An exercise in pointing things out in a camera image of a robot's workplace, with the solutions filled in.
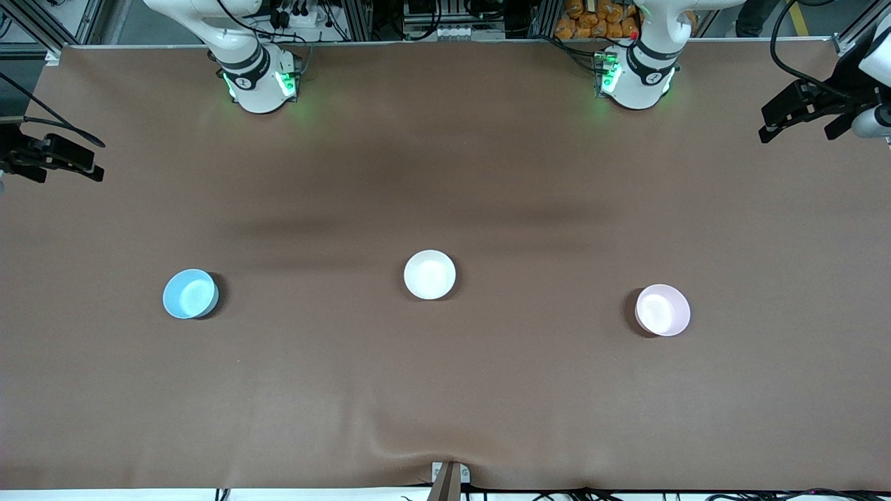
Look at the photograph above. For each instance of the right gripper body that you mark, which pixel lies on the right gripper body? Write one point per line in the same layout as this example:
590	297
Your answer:
15	152

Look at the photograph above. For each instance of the blue bowl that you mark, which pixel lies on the blue bowl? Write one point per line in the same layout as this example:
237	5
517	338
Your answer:
191	293

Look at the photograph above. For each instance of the pink bowl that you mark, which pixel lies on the pink bowl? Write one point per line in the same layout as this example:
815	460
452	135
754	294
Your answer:
663	309

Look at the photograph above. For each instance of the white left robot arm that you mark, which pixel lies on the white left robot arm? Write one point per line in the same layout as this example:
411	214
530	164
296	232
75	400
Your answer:
637	90

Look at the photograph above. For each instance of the white bowl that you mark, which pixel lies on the white bowl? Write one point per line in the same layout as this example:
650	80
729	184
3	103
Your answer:
429	275

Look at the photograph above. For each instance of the person's dark leg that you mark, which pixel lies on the person's dark leg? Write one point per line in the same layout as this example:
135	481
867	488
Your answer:
755	17

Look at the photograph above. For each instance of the pile of orange items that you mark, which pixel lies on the pile of orange items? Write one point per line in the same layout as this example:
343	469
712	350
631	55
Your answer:
592	21

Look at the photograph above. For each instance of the white power strip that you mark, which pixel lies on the white power strip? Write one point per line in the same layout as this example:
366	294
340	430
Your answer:
306	17

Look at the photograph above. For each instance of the white socket bar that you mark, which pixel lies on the white socket bar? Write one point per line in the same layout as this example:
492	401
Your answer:
456	32

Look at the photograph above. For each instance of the brown table cloth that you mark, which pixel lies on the brown table cloth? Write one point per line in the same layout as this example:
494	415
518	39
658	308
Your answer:
445	383

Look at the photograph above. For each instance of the aluminium frame post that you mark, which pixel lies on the aluminium frame post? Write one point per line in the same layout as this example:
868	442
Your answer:
546	17
853	31
40	31
358	21

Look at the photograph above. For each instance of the grey metal bracket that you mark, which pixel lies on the grey metal bracket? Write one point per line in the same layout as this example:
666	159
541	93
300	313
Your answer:
465	475

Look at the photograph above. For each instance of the brown camera pole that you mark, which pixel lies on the brown camera pole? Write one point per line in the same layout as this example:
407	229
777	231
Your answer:
445	487

